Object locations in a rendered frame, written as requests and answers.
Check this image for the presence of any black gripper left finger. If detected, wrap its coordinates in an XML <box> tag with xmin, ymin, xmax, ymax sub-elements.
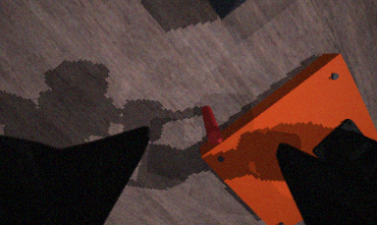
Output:
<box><xmin>0</xmin><ymin>126</ymin><xmax>150</xmax><ymax>225</ymax></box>

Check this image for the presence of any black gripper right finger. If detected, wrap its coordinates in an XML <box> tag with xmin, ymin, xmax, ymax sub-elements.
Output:
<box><xmin>276</xmin><ymin>143</ymin><xmax>377</xmax><ymax>225</ymax></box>

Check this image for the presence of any dark red peg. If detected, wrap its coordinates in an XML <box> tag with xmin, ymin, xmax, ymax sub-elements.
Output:
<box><xmin>201</xmin><ymin>105</ymin><xmax>223</xmax><ymax>144</ymax></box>

